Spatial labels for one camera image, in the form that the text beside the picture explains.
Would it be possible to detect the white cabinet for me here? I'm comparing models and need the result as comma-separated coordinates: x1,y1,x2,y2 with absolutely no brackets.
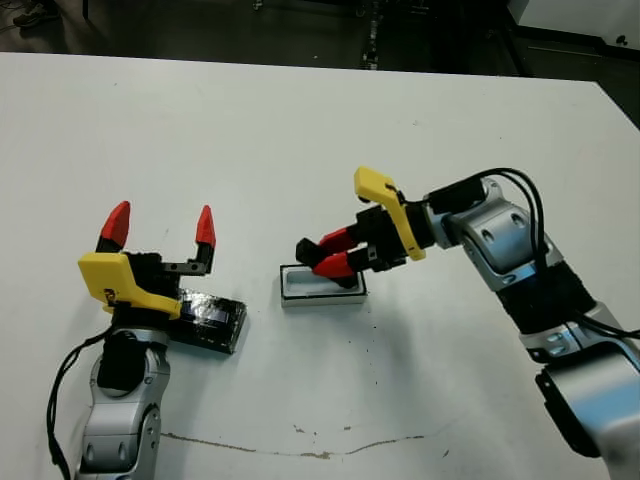
504,0,640,46

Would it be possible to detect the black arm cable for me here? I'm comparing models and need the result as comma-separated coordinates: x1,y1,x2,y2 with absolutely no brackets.
45,334,114,480
449,168,640,336

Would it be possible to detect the small black camera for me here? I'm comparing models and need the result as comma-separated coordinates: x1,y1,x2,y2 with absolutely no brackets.
295,238,360,292

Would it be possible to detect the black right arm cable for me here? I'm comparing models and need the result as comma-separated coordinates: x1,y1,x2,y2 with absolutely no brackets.
449,168,640,336

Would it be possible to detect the white camera box base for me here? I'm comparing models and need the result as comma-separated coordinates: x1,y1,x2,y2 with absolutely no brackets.
279,263,367,309

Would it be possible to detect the person's shoe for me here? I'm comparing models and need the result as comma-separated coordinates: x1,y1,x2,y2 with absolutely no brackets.
12,2,49,29

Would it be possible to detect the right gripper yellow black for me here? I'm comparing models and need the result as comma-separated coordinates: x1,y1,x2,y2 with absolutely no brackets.
311,166,445,281

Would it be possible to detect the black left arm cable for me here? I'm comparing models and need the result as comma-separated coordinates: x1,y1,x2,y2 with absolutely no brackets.
45,334,114,480

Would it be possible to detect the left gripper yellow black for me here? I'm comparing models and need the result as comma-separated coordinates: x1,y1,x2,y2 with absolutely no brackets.
78,200,217,325

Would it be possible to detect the black glossy box lid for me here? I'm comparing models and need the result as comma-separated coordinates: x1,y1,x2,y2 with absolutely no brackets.
167,289,250,355

